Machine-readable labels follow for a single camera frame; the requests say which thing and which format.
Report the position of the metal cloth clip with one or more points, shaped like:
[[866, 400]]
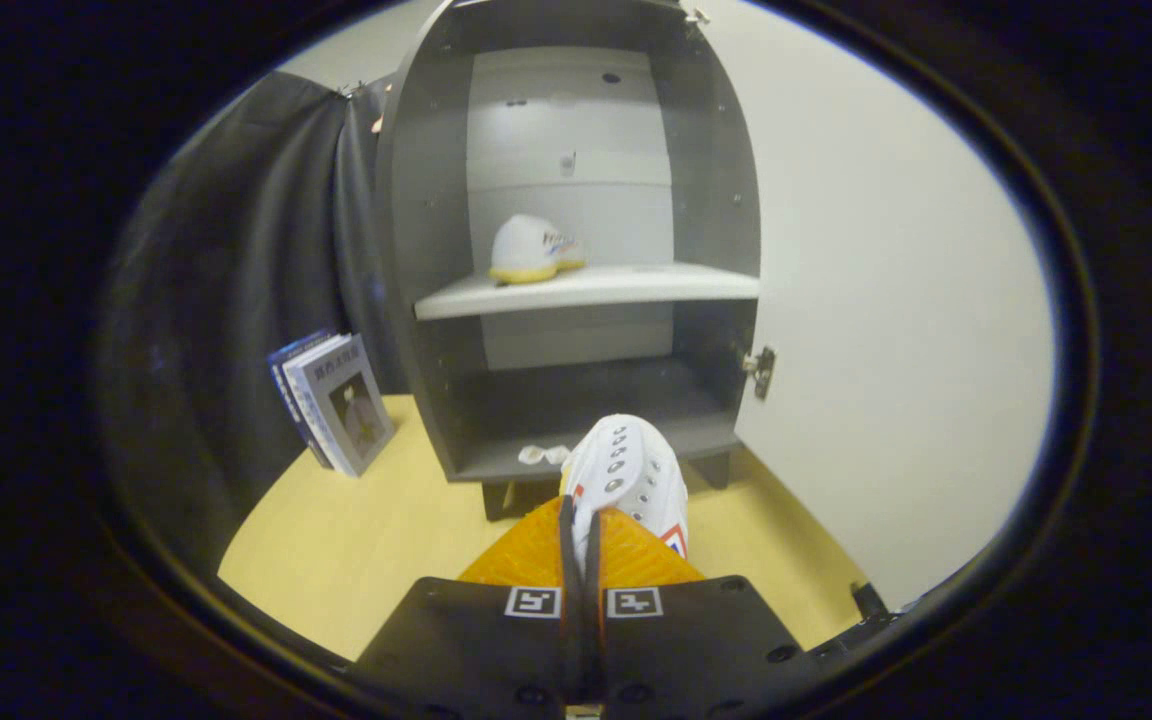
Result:
[[353, 90]]

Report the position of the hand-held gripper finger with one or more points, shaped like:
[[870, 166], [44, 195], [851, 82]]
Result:
[[569, 620], [594, 620]]

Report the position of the metal door hinge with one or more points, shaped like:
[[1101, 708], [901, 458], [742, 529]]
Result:
[[760, 370]]

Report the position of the white cabinet shelf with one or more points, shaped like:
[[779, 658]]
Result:
[[576, 290]]

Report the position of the dark blue book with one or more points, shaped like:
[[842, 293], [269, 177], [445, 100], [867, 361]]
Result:
[[284, 375]]

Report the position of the white shoe cabinet door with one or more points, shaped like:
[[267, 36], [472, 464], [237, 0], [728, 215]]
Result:
[[886, 300]]

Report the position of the white shoe yellow sole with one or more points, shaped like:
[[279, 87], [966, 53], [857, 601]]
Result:
[[531, 250]]

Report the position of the white shoe with eyelets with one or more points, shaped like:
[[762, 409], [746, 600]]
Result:
[[626, 470]]

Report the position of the grey cover book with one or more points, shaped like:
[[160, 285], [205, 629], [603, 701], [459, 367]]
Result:
[[351, 410]]

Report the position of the black backdrop cloth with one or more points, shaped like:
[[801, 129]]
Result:
[[236, 250]]

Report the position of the small white crumpled object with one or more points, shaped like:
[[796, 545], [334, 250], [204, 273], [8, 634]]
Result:
[[541, 455]]

